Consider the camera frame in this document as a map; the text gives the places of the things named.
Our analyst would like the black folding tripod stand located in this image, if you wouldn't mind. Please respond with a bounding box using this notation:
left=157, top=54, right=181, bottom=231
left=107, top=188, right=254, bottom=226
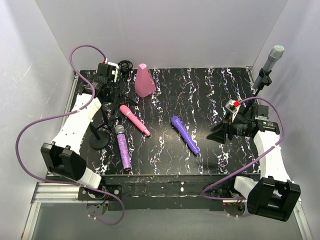
left=107, top=86, right=138, bottom=128

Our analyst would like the pink microphone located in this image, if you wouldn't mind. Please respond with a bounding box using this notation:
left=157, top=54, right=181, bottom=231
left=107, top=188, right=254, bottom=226
left=119, top=104, right=151, bottom=137

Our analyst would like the purple glitter microphone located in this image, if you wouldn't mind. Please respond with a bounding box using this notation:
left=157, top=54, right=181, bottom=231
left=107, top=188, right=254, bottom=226
left=115, top=124, right=132, bottom=172

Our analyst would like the black round-base mic stand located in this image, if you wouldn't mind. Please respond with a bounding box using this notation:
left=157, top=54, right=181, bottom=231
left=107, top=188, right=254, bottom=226
left=242, top=68, right=272, bottom=117

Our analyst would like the silver microphone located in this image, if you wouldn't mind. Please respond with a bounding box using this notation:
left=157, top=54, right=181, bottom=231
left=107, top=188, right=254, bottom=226
left=253, top=45, right=285, bottom=90

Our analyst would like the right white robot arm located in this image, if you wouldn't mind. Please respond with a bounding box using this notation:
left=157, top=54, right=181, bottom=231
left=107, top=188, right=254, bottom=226
left=206, top=105, right=301, bottom=222

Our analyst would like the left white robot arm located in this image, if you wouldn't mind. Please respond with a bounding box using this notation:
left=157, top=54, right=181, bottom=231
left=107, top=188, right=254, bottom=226
left=40, top=62, right=119, bottom=189

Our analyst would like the black clip mic stand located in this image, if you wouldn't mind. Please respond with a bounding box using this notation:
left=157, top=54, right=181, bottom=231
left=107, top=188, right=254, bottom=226
left=89, top=108, right=110, bottom=151

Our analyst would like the pink metronome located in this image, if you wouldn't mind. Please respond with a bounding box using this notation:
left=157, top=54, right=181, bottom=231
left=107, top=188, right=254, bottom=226
left=134, top=63, right=156, bottom=98

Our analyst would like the purple plastic microphone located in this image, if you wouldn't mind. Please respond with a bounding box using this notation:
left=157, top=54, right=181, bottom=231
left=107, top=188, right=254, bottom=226
left=170, top=116, right=200, bottom=155

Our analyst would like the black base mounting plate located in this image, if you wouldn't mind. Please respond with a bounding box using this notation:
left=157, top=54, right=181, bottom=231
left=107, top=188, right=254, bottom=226
left=77, top=173, right=258, bottom=212

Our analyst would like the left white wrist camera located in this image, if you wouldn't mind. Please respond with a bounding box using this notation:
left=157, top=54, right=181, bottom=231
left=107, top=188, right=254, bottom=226
left=102, top=59, right=119, bottom=83

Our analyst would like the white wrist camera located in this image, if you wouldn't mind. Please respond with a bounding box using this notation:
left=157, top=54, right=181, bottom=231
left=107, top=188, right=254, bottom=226
left=225, top=99, right=241, bottom=122
left=102, top=59, right=119, bottom=83

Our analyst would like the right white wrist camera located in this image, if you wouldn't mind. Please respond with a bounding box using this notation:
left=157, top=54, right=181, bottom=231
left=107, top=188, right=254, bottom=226
left=225, top=99, right=241, bottom=122

